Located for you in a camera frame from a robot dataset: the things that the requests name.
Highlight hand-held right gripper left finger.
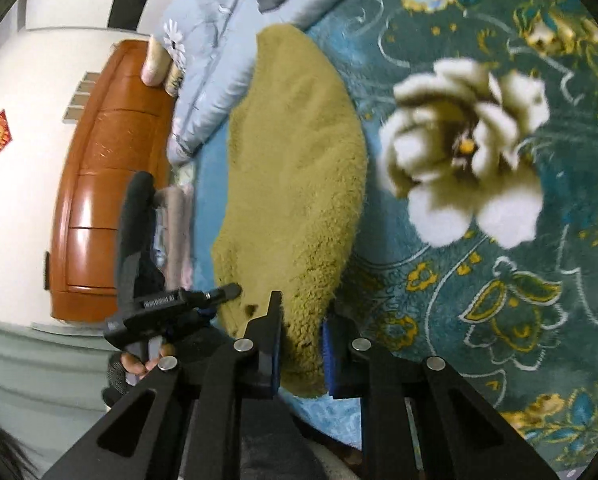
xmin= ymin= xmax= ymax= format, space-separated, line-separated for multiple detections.
xmin=44 ymin=290 xmax=285 ymax=480

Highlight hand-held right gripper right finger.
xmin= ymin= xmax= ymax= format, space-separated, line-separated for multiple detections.
xmin=321 ymin=316 xmax=570 ymax=480

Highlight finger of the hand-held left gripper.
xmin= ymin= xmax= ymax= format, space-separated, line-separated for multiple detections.
xmin=194 ymin=283 xmax=243 ymax=309

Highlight green knit sweater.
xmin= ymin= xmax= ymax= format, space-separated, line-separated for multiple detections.
xmin=211 ymin=23 xmax=369 ymax=400

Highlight person's left forearm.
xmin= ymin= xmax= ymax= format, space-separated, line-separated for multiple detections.
xmin=102 ymin=352 xmax=131 ymax=409

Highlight folded pink clothes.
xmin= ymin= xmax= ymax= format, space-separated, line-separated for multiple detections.
xmin=151 ymin=183 xmax=196 ymax=288

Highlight person's left hand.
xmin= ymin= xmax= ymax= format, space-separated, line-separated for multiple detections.
xmin=120 ymin=344 xmax=176 ymax=377

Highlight person's grey clothing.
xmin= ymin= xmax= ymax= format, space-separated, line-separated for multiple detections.
xmin=238 ymin=399 xmax=366 ymax=480

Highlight wooden headboard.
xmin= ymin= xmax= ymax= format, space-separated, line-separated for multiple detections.
xmin=49 ymin=39 xmax=181 ymax=324

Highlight yellow floral pillow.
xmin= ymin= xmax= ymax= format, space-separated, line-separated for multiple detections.
xmin=163 ymin=56 xmax=186 ymax=97

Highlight blue floral duvet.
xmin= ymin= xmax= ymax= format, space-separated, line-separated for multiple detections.
xmin=160 ymin=0 xmax=395 ymax=167

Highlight pink beige pillow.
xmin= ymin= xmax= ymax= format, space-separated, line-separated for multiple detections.
xmin=140 ymin=34 xmax=173 ymax=89

